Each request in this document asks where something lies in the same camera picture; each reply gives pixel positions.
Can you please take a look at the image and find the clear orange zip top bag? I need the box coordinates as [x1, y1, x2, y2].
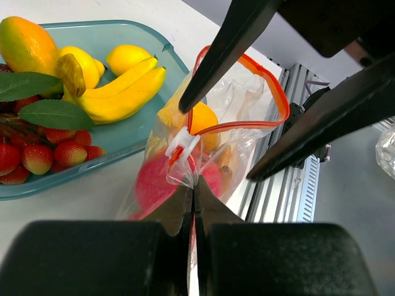
[115, 44, 291, 275]

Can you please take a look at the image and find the white slotted cable duct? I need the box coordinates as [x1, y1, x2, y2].
[297, 155, 320, 223]

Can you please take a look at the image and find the teal plastic food tray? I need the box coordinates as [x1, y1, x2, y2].
[0, 19, 191, 202]

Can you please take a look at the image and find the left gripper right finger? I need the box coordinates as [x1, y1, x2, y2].
[194, 178, 377, 295]

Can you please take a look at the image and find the orange yellow pepper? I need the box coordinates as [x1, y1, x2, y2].
[158, 102, 218, 154]

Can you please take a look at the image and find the aluminium mounting rail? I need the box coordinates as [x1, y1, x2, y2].
[232, 63, 335, 223]

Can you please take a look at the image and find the yellow banana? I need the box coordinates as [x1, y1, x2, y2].
[57, 54, 166, 125]

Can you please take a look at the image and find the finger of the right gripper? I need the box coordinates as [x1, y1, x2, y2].
[246, 54, 394, 181]
[178, 0, 283, 113]

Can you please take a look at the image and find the yellow lemon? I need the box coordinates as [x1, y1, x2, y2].
[106, 44, 151, 76]

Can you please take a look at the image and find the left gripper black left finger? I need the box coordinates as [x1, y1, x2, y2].
[1, 187, 193, 295]

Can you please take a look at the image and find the yellow ginger root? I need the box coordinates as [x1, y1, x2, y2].
[215, 144, 233, 191]

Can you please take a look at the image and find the green leaf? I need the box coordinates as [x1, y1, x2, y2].
[1, 72, 95, 130]

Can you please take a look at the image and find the red strawberries cluster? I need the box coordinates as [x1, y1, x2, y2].
[1, 96, 106, 185]

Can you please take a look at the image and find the crumpled clear plastic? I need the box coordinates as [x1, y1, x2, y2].
[375, 126, 395, 179]

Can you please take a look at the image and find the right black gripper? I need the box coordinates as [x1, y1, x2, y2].
[278, 0, 394, 67]

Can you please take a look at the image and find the red apple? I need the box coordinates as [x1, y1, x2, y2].
[128, 152, 223, 220]

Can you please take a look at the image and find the yellow green mango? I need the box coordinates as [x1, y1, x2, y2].
[0, 15, 65, 99]

